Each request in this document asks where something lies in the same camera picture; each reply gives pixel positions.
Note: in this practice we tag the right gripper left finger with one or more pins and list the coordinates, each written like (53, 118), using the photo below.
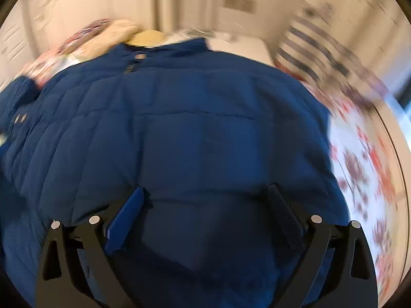
(74, 268)

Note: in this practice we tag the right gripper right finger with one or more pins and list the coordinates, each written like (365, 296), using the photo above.
(351, 278)

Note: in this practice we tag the navy blue puffer jacket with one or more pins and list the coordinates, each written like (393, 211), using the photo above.
(173, 166)

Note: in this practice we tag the floral bed quilt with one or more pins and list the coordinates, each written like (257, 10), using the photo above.
(363, 173)

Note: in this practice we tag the patterned window curtain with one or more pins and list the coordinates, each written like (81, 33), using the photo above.
(341, 46)

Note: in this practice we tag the white bedside table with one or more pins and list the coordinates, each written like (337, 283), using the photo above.
(249, 47)

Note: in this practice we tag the cream pillow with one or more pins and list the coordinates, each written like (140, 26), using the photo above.
(117, 32)

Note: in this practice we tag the patterned purple pillow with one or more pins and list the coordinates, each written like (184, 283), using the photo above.
(83, 35)

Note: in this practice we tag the white wooden headboard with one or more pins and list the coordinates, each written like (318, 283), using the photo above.
(47, 23)

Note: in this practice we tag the wall socket panel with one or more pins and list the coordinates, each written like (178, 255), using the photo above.
(245, 6)

